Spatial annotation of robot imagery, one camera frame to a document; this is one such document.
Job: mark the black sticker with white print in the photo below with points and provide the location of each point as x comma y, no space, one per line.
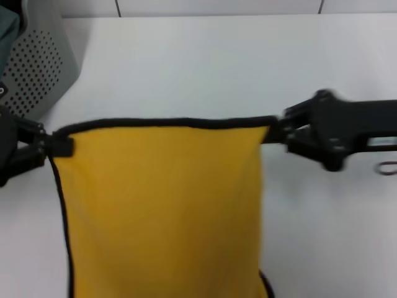
2,91

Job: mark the yellow towel with black edge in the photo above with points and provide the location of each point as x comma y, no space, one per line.
161,201

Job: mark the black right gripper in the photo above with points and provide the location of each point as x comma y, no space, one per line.
344,130

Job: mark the gray perforated storage box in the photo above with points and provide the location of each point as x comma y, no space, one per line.
40,68

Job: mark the teal cloth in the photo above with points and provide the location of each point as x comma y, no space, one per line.
7,37

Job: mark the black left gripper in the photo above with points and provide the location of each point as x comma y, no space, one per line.
6,146

